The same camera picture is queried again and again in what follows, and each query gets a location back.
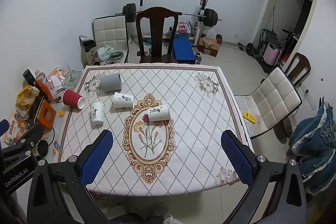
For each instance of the yellow plastic bag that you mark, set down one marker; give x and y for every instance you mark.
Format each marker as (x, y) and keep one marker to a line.
(26, 98)

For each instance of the white printed paper cup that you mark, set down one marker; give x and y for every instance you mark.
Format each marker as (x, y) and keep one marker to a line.
(122, 100)
(158, 113)
(97, 115)

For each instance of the orange box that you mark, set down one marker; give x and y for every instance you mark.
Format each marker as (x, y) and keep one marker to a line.
(46, 115)

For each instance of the orange black tool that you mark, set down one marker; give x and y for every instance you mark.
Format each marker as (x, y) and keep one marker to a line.
(43, 86)

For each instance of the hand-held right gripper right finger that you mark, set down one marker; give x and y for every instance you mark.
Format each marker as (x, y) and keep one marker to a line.
(236, 159)

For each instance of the printed cardboard box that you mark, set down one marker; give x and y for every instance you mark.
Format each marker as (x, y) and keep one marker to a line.
(89, 56)

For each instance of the black barbell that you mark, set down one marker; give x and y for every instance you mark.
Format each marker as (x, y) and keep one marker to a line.
(211, 16)

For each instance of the blue denim ruffled cloth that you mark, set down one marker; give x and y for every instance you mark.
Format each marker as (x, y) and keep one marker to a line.
(315, 140)

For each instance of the white padded chair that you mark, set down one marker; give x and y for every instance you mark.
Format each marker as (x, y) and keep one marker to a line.
(273, 98)
(110, 32)

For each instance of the brown cardboard box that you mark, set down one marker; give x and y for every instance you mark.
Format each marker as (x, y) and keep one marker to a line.
(210, 47)

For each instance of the grey cup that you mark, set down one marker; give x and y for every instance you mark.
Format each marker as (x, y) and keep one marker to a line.
(110, 82)

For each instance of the yellow small box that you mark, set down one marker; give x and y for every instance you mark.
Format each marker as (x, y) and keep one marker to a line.
(248, 117)

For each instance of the floral printed tablecloth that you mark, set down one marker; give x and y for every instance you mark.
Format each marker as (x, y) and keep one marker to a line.
(191, 113)

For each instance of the blue bench pad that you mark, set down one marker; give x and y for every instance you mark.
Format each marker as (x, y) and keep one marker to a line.
(183, 50)

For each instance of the black folding cart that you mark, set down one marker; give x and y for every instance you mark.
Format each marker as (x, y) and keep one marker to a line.
(266, 36)

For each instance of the metal pot lid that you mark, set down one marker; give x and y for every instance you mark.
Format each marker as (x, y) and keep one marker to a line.
(117, 55)

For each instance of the chrome dumbbell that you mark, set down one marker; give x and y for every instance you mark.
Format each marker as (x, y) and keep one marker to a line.
(198, 58)

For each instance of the glass ashtray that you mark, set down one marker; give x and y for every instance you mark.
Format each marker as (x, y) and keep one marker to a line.
(71, 79)

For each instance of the white bench press rack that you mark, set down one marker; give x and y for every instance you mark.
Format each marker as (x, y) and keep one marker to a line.
(203, 5)

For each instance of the red paper cup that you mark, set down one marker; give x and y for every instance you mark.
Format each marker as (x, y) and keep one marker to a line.
(72, 98)

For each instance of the pink suitcase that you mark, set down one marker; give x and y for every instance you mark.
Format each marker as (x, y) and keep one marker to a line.
(271, 54)

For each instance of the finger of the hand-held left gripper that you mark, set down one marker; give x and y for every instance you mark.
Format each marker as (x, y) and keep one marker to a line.
(27, 140)
(2, 127)

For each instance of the red white plastic bag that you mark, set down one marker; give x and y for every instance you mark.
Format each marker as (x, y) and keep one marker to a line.
(183, 28)

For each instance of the dark wooden chair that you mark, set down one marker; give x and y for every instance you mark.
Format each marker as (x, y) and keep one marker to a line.
(157, 29)
(299, 66)

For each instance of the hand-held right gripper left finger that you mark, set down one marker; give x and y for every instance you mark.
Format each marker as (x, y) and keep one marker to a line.
(96, 159)

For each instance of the snack packet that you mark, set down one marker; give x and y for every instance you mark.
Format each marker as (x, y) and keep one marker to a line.
(14, 129)

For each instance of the dumbbell bar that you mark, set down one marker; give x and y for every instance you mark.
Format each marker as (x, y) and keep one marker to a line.
(248, 48)

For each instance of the green white plastic bag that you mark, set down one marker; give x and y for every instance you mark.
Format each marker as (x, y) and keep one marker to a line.
(105, 53)

